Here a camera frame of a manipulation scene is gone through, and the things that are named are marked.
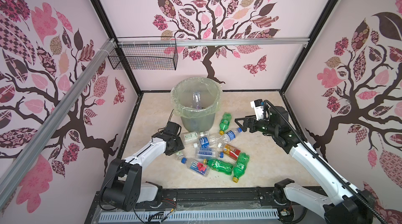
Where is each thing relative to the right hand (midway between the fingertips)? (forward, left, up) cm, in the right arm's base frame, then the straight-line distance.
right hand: (242, 117), depth 75 cm
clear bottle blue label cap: (+1, +3, -19) cm, 20 cm away
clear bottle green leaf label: (-11, +32, -19) cm, 39 cm away
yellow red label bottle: (-9, +4, -20) cm, 23 cm away
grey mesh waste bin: (+6, +22, -17) cm, 28 cm away
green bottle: (+9, +6, -19) cm, 22 cm away
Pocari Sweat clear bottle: (-4, +16, -19) cm, 26 cm away
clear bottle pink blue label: (-17, +23, -20) cm, 35 cm away
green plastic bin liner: (+20, +32, -6) cm, 38 cm away
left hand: (-6, +33, -22) cm, 40 cm away
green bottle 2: (-17, +11, -19) cm, 28 cm away
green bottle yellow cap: (-14, -2, -20) cm, 24 cm away
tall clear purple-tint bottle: (+20, +23, -9) cm, 32 cm away
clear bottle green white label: (-1, +27, -20) cm, 33 cm away
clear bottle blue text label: (-10, +17, -19) cm, 28 cm away
